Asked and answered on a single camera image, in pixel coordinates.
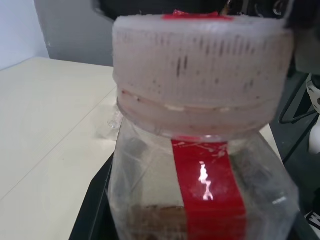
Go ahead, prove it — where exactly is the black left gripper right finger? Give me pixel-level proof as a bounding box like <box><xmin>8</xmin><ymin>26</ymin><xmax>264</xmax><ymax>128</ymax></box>
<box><xmin>283</xmin><ymin>159</ymin><xmax>320</xmax><ymax>211</ymax></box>

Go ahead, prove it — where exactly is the white rounded object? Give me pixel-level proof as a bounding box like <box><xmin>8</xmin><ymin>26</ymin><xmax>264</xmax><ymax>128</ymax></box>
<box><xmin>305</xmin><ymin>74</ymin><xmax>320</xmax><ymax>114</ymax></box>

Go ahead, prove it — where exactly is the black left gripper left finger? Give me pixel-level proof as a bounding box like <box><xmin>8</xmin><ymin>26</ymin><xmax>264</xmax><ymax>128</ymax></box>
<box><xmin>71</xmin><ymin>149</ymin><xmax>118</xmax><ymax>240</ymax></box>

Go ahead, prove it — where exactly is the clear bottle with red tape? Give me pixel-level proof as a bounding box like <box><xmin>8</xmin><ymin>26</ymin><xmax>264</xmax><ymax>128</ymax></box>
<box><xmin>106</xmin><ymin>9</ymin><xmax>302</xmax><ymax>240</ymax></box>

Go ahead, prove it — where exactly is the black bulky shape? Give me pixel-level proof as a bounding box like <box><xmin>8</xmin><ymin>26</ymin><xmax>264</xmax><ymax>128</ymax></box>
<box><xmin>91</xmin><ymin>0</ymin><xmax>320</xmax><ymax>79</ymax></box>

